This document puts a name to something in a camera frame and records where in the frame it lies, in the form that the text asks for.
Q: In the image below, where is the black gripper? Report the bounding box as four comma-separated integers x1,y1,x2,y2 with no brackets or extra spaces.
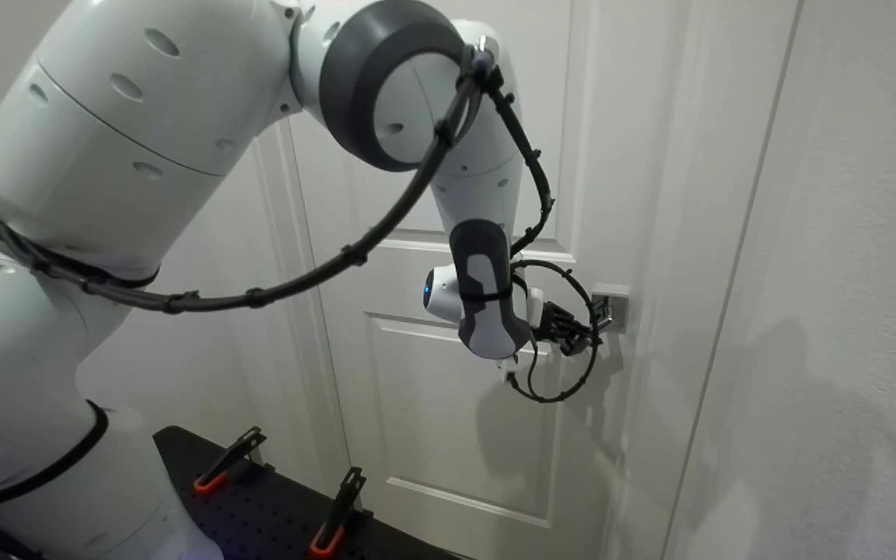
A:
536,299,610,357

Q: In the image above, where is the silver door lever handle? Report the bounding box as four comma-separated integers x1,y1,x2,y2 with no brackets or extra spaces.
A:
576,286,635,336

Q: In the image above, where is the black robot base board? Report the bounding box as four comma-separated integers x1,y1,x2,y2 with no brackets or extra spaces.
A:
148,423,463,560

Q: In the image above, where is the black clamp with orange tips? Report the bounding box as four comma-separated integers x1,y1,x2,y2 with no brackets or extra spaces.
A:
304,464,370,560
189,423,270,502

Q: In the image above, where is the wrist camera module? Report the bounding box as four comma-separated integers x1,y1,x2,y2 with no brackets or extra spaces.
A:
511,332,559,367

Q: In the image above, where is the black cable bundle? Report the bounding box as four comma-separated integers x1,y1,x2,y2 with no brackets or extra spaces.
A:
0,44,619,409

